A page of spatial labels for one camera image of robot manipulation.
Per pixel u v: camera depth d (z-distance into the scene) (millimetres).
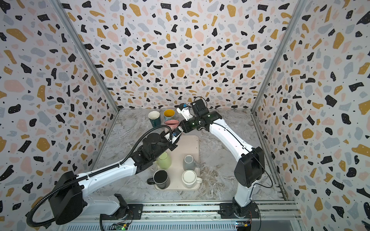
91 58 903
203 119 592
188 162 816
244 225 716
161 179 766
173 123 810
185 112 724
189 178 783
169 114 1092
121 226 702
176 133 627
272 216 735
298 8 719
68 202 393
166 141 648
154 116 1044
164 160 831
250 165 456
